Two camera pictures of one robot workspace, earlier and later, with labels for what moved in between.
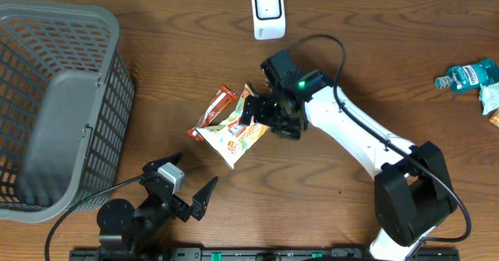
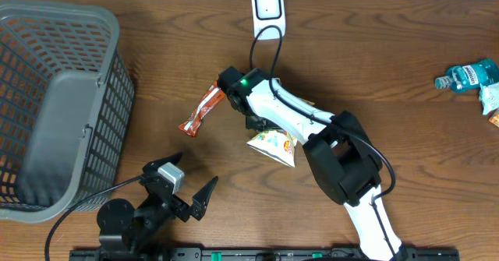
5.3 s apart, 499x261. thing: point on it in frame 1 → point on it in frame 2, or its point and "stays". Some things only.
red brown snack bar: [224, 96] → [214, 96]
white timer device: [268, 12] stays
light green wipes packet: [489, 97] stays
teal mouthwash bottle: [468, 78] stays
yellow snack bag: [230, 138] → [279, 145]
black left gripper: [182, 212] stays
